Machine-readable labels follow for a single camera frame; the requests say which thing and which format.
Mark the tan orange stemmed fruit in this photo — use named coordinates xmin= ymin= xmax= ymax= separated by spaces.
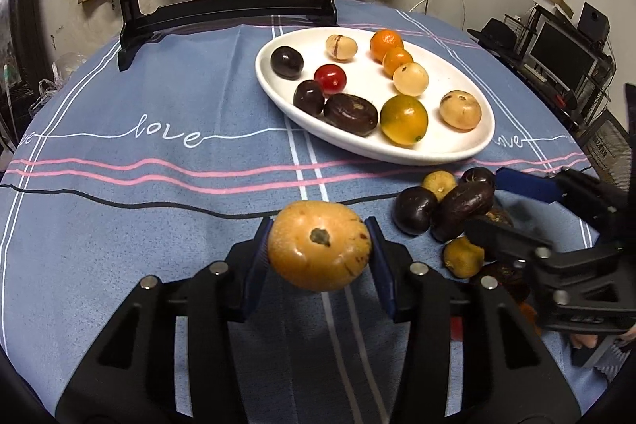
xmin=267 ymin=200 xmax=372 ymax=292

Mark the small yellow spotted fruit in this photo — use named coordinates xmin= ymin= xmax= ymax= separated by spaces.
xmin=422 ymin=170 xmax=458 ymax=202

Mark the smooth beige round fruit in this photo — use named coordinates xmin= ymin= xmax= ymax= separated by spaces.
xmin=392 ymin=62 xmax=429 ymax=97

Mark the dark brown oblong fruit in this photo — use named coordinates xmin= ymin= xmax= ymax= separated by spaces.
xmin=324 ymin=93 xmax=379 ymax=137
xmin=431 ymin=180 xmax=495 ymax=242

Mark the yellow tomato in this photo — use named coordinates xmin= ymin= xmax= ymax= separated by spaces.
xmin=442 ymin=236 xmax=485 ymax=280

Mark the clear plastic bag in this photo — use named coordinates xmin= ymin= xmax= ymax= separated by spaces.
xmin=30 ymin=51 xmax=90 ymax=107

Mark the beige spotted round fruit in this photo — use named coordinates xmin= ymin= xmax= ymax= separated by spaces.
xmin=325 ymin=34 xmax=359 ymax=62

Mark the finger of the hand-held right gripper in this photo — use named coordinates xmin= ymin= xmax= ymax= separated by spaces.
xmin=464 ymin=215 xmax=553 ymax=267
xmin=494 ymin=167 xmax=629 ymax=236

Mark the person's right hand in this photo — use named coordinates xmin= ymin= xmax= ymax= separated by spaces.
xmin=568 ymin=332 xmax=598 ymax=350

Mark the black computer desk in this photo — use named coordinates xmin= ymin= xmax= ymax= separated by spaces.
xmin=484 ymin=4 xmax=617 ymax=132

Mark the orange tangerine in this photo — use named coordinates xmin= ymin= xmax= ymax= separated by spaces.
xmin=370 ymin=29 xmax=404 ymax=62
xmin=382 ymin=47 xmax=414 ymax=77

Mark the yellow green citrus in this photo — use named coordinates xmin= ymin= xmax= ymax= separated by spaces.
xmin=380 ymin=95 xmax=429 ymax=147

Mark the blue striped tablecloth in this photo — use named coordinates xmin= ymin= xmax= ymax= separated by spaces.
xmin=0 ymin=0 xmax=604 ymax=424

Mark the computer monitor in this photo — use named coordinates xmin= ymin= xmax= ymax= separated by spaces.
xmin=527 ymin=21 xmax=599 ymax=82

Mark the beige fruit with hollow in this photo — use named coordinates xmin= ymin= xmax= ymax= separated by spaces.
xmin=439 ymin=89 xmax=483 ymax=132

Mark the white oval plate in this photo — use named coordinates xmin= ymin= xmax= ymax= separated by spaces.
xmin=255 ymin=27 xmax=496 ymax=165

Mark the black speaker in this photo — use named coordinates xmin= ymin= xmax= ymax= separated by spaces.
xmin=578 ymin=3 xmax=611 ymax=45

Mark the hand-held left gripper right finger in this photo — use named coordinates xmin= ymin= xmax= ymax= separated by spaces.
xmin=364 ymin=216 xmax=582 ymax=424

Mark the black hat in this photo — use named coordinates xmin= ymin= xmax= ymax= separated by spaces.
xmin=468 ymin=18 xmax=520 ymax=52

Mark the black mesh chair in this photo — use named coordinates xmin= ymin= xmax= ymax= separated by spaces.
xmin=584 ymin=111 xmax=636 ymax=191

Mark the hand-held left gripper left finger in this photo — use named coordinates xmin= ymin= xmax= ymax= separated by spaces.
xmin=54 ymin=218 xmax=274 ymax=424

